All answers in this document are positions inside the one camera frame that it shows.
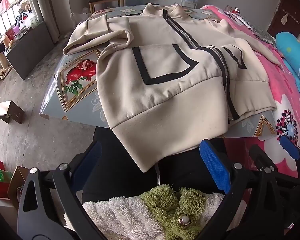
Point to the dark red door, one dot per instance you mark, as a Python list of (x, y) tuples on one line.
[(287, 15)]

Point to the grey cabinet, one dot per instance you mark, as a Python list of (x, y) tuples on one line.
[(30, 50)]

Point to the brown cardboard box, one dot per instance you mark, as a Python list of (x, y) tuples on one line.
[(16, 185)]

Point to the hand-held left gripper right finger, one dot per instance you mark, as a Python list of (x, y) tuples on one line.
[(215, 166)]

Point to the beige zip jacket black trim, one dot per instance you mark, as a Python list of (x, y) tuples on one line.
[(165, 92)]

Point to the fruit pattern tablecloth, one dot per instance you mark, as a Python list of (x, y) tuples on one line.
[(75, 80)]

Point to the grey curtain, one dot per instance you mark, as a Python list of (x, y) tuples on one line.
[(45, 7)]

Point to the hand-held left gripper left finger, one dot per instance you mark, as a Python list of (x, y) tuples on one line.
[(88, 160)]

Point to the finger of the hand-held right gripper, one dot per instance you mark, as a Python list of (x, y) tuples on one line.
[(288, 147), (261, 158)]

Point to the grey lace-trimmed pillow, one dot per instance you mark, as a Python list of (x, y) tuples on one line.
[(252, 27)]

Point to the blue patterned pillow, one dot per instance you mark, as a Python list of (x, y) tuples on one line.
[(292, 47)]

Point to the small brown wooden stool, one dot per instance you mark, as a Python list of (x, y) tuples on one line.
[(11, 111)]

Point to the pink floral blanket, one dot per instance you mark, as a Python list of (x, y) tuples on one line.
[(285, 100)]

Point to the white water dispenser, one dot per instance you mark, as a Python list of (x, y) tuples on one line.
[(188, 4)]

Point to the white plastic bag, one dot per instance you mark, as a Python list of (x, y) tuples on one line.
[(27, 21)]

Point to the black pants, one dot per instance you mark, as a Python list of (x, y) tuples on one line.
[(110, 170)]

